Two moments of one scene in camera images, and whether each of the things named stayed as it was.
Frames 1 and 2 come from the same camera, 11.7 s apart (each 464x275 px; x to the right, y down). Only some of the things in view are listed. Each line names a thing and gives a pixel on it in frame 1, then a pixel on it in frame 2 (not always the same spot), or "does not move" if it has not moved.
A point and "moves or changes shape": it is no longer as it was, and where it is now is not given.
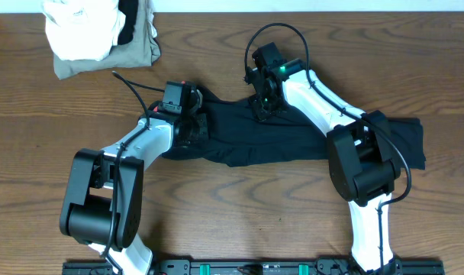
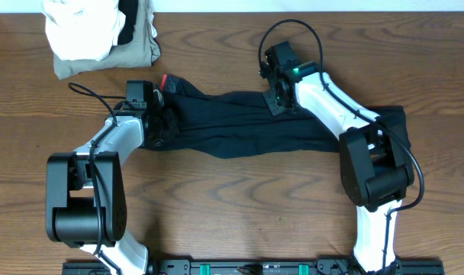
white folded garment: (83, 29) does not move
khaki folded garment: (143, 50) does not move
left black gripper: (196, 127) -> (169, 124)
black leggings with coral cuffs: (238, 136) moves or changes shape
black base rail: (259, 266) does not move
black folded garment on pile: (130, 8) does not move
